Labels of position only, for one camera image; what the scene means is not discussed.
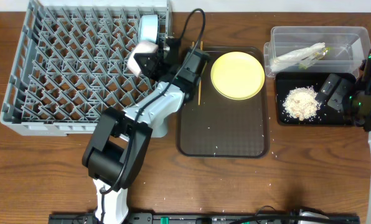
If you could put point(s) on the black waste tray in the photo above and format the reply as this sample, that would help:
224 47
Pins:
287 81

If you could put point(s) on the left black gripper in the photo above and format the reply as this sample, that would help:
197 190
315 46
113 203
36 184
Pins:
154 61

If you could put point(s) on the clear plastic bin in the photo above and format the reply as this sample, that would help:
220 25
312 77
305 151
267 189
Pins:
349 45

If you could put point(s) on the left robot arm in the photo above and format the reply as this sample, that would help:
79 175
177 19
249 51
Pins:
116 151

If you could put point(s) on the rice food waste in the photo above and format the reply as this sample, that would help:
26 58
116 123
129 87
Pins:
301 103

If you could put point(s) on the blue bowl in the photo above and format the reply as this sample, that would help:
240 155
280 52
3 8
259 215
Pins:
148 28

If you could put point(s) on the pink white bowl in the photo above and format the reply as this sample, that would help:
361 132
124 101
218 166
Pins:
139 55

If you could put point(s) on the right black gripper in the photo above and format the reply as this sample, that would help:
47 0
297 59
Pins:
344 86

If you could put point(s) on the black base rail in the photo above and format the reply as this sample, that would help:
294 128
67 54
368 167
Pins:
265 214

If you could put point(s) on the grey plastic dish rack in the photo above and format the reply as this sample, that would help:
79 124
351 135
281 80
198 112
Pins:
71 64

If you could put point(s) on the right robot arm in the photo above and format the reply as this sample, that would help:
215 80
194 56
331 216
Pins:
353 100

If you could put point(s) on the yellow round plate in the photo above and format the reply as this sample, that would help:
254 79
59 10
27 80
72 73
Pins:
237 75

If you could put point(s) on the green snack packet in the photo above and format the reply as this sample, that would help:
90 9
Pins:
312 59

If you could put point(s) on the dark brown serving tray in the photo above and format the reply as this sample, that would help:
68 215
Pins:
219 126

